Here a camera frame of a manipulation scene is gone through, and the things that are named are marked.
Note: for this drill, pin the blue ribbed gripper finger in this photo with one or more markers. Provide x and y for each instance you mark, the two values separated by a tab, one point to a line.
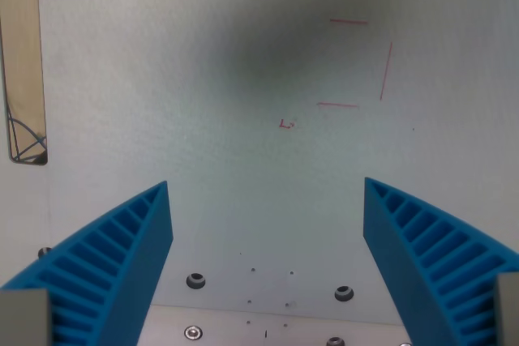
101	273
425	265

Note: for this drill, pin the silver round head screw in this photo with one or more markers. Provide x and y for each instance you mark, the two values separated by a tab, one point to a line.
193	332

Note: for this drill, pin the black socket bolt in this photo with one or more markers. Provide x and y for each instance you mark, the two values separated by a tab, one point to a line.
196	280
334	341
44	251
344	293

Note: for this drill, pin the brushed metal base plate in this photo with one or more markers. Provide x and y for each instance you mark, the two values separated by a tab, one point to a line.
227	321

